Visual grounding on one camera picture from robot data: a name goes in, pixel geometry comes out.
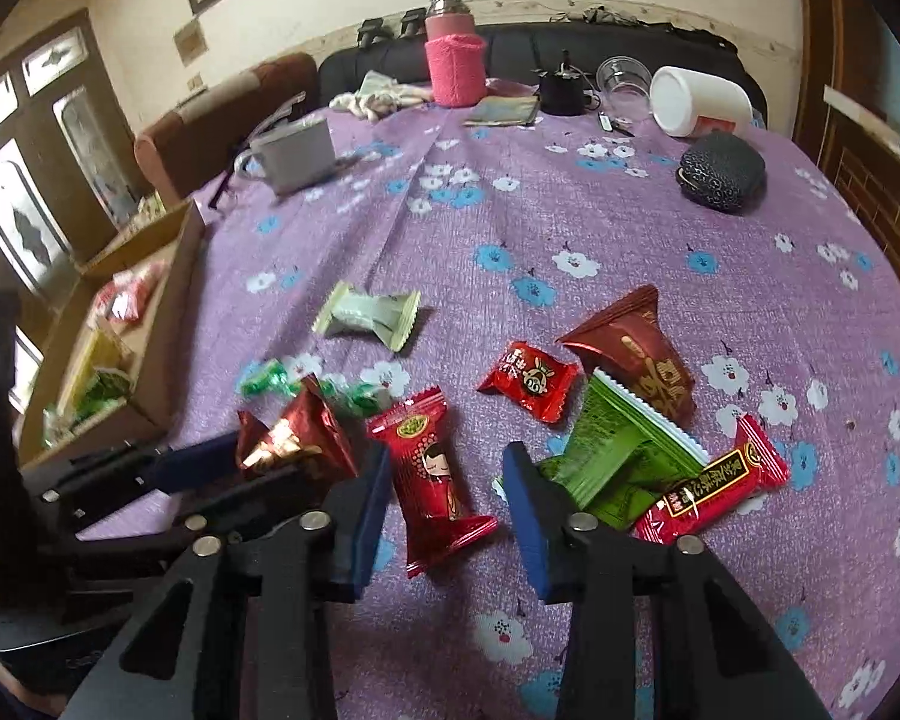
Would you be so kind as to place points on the green white-edged snack packet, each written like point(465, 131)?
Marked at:
point(630, 427)

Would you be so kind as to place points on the black clamp tool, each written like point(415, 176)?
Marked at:
point(375, 30)
point(414, 21)

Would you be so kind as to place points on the white flat box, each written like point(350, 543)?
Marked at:
point(862, 111)

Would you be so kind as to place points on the white cloth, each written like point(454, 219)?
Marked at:
point(379, 94)

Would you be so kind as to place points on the wall switch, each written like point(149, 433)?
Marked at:
point(193, 82)

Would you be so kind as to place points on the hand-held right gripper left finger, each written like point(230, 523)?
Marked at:
point(364, 517)

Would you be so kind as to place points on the small black pot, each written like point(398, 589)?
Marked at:
point(562, 94)

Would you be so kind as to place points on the pale green snack packet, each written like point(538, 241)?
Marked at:
point(367, 315)

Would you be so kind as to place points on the dark red foil candy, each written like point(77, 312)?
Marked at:
point(292, 435)

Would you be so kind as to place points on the red black-label snack packet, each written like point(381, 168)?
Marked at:
point(709, 495)

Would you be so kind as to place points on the wooden cabinet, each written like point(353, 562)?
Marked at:
point(870, 187)

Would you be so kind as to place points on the pink cartoon snack packet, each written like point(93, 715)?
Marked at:
point(150, 279)

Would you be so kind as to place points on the black leather sofa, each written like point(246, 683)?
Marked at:
point(525, 52)

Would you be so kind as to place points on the small red cartoon snack packet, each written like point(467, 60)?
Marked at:
point(529, 379)

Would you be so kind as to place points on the purple eyeglasses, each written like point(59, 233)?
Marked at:
point(229, 172)

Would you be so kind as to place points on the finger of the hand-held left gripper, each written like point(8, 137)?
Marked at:
point(195, 461)
point(270, 499)

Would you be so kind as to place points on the green twist candy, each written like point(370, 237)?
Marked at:
point(354, 395)
point(270, 380)

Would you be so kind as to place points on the green clear snack packet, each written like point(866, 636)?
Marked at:
point(103, 394)

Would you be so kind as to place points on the grey mug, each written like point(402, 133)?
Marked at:
point(296, 154)

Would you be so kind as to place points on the wooden glass door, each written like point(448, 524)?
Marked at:
point(45, 165)

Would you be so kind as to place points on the white plastic jar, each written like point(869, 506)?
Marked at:
point(701, 101)

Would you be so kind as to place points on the red doll print snack packet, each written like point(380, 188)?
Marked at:
point(427, 480)

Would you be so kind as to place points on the yellow snack packet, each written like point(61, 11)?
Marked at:
point(94, 366)

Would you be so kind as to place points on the wall plaque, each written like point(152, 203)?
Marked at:
point(187, 43)

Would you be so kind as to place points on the white red snack packet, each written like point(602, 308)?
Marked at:
point(116, 301)

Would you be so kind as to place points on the cardboard box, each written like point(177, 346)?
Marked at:
point(172, 300)

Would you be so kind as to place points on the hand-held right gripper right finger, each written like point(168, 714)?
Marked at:
point(525, 517)

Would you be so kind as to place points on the black patterned pouch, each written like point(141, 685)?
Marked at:
point(720, 169)

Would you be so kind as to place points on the pink sleeved thermos flask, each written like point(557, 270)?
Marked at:
point(454, 67)

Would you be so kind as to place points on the dark red triangular snack packet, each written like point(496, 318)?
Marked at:
point(637, 352)

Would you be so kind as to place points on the brown armchair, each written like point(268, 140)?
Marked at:
point(210, 135)

